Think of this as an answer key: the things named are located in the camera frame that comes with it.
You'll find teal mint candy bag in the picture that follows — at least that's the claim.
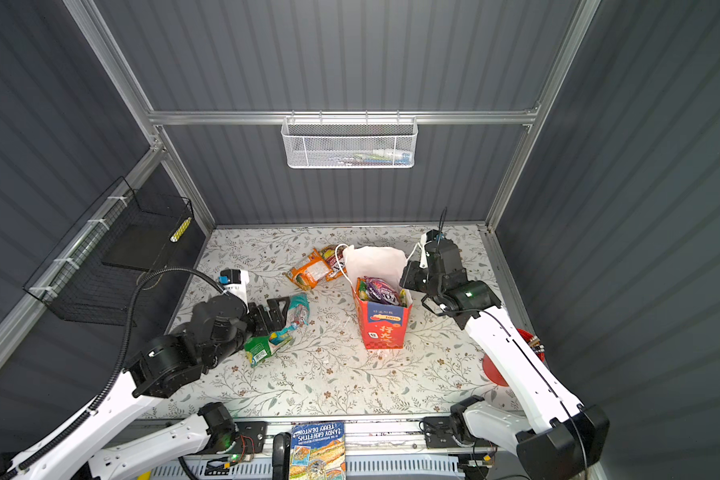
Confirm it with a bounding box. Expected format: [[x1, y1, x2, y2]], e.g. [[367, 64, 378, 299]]
[[270, 294, 310, 345]]

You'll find purple Fox's candy bag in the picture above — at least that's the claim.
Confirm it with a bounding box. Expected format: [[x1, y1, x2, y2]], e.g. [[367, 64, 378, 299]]
[[365, 277, 403, 306]]

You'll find red paper gift bag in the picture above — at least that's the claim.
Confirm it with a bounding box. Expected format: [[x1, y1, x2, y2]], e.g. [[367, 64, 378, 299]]
[[337, 244, 413, 350]]

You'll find green spring tea candy bag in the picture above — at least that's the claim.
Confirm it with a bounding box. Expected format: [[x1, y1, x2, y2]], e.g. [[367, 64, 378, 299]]
[[244, 333, 292, 368]]

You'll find green Fox's candy bag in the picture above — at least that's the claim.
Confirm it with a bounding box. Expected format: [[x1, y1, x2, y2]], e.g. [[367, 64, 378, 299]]
[[356, 278, 371, 301]]

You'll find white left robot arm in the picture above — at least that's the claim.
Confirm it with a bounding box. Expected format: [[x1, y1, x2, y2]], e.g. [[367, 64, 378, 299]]
[[0, 293, 292, 479]]

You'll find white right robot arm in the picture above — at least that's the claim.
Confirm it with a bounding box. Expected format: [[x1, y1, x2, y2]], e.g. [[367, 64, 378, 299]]
[[399, 230, 610, 479]]

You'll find orange fruits candy bag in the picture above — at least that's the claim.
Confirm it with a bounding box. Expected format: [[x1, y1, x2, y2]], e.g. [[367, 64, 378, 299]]
[[285, 249, 331, 291]]

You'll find orange Fox's candy bag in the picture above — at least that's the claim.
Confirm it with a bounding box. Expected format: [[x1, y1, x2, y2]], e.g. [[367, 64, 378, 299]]
[[319, 245, 346, 282]]

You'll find red pencil cup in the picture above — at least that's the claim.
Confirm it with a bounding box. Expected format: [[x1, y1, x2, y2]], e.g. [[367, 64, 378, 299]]
[[482, 329, 546, 387]]

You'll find colourful book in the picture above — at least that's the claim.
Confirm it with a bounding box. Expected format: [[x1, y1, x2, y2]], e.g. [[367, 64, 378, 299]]
[[289, 421, 347, 480]]

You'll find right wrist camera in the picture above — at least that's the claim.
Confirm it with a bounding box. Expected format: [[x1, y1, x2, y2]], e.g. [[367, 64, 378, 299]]
[[417, 230, 444, 269]]

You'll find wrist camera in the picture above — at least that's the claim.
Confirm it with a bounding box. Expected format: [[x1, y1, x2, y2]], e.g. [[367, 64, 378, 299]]
[[218, 269, 250, 304], [417, 230, 444, 269]]

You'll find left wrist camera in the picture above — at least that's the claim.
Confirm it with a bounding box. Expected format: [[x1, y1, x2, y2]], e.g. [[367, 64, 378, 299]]
[[218, 269, 250, 304]]

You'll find black wire side basket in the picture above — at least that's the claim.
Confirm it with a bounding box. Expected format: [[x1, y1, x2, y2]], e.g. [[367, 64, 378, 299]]
[[24, 177, 194, 325]]

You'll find white wire wall basket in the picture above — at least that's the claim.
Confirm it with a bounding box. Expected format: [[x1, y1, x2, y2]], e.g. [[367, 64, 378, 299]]
[[281, 116, 419, 169]]

